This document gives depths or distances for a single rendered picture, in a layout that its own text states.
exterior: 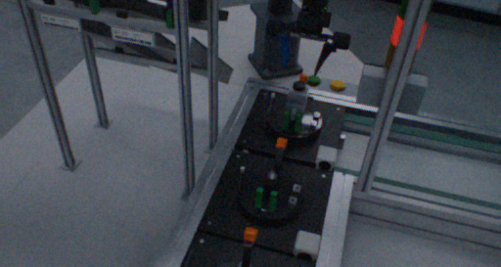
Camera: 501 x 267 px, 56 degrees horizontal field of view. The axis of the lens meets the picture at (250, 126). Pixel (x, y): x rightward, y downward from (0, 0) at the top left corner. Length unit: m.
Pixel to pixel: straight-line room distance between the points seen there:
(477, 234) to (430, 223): 0.10
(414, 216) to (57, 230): 0.79
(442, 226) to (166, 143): 0.71
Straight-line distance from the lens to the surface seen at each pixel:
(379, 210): 1.11
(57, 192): 1.22
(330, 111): 1.24
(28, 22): 1.03
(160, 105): 1.41
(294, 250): 0.92
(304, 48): 1.71
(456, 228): 1.14
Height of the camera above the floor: 1.73
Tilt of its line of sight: 41 degrees down
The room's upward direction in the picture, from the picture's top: 4 degrees clockwise
